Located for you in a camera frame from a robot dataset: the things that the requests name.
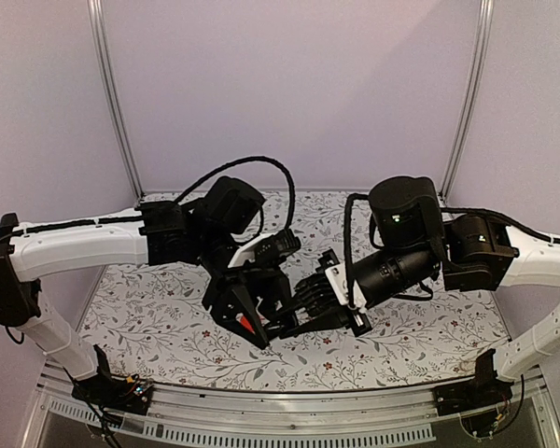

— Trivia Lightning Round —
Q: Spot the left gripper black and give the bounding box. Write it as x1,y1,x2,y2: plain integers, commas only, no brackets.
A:
201,224,292,350

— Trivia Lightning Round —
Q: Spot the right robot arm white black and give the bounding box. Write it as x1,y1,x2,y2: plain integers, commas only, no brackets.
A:
294,176,560,407

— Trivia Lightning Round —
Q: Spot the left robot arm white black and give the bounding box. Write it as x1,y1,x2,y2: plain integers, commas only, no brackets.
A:
0,176,301,405

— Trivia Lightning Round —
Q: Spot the red round charging case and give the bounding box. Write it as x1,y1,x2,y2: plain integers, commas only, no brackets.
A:
239,315,254,333

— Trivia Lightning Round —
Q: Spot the floral patterned table mat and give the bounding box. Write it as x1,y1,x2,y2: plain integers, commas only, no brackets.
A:
79,264,509,392

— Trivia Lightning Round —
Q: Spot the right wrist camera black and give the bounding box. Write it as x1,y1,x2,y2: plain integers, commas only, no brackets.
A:
318,249,371,335

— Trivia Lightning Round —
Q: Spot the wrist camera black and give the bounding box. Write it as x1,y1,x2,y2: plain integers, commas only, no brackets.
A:
318,249,371,335
228,229,301,268

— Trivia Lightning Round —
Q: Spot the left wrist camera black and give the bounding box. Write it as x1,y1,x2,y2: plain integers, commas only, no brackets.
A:
228,229,301,268

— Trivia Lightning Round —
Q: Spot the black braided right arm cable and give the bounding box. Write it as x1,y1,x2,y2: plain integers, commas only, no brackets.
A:
343,192,374,309

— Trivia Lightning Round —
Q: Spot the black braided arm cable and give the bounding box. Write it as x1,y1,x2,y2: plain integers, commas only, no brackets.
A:
343,192,374,309
175,155,295,244

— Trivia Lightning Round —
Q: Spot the aluminium rail base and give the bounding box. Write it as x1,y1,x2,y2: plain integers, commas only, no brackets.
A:
22,367,560,447

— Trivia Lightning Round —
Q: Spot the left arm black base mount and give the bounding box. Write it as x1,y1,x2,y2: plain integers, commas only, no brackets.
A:
72,344,153,415

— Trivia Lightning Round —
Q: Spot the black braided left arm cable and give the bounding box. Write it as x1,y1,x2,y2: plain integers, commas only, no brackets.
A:
175,155,295,244

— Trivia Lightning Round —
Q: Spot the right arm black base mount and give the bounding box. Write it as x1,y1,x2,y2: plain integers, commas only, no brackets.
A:
431,348,512,416

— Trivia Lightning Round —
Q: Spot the aluminium frame post right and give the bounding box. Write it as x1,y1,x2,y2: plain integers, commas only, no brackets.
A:
440,0,495,203

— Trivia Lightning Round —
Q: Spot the aluminium frame post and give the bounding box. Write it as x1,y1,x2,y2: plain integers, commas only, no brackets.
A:
87,0,145,201
440,0,495,203

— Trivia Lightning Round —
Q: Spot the aluminium frame post left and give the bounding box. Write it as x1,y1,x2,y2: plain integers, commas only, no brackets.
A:
87,0,145,201

